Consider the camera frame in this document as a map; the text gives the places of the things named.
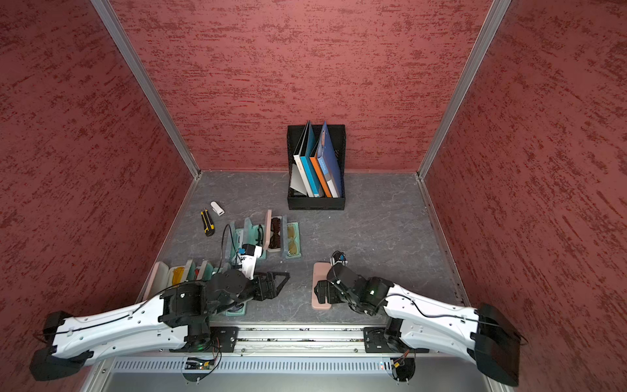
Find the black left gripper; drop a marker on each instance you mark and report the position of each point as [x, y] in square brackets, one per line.
[272, 292]

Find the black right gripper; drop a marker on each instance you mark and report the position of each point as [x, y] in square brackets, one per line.
[330, 287]

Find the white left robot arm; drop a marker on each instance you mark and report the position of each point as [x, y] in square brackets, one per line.
[177, 319]

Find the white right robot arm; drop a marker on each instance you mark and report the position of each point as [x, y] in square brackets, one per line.
[483, 336]

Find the grey case white glasses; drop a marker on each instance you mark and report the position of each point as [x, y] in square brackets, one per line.
[237, 239]

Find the green case black glasses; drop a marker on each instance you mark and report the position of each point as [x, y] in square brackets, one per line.
[254, 234]

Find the pink case dark sunglasses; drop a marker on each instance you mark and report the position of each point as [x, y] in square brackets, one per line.
[273, 233]

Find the pink case yellow glasses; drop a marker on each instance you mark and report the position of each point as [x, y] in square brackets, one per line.
[162, 276]

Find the small white cylinder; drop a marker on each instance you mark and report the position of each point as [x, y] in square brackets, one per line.
[217, 208]

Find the black mesh file holder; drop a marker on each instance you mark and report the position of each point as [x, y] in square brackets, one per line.
[298, 201]

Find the white grey book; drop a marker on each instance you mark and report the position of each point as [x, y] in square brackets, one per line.
[300, 182]

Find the perforated vent strip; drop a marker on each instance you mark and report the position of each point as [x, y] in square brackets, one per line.
[270, 365]

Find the teal book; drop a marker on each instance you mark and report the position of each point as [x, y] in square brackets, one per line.
[305, 154]

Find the blue folder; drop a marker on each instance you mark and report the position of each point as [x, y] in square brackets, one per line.
[328, 163]

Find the orange book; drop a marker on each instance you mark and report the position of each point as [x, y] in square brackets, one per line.
[321, 176]

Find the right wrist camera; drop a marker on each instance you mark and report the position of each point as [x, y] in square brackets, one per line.
[338, 258]

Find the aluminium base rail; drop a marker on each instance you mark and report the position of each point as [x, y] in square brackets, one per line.
[303, 338]

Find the aluminium left corner post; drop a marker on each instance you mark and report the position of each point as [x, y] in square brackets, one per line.
[111, 22]

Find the aluminium corner post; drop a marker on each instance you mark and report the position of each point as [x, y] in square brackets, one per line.
[489, 28]
[111, 22]

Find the aluminium right corner post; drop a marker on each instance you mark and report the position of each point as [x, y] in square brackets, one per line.
[489, 28]

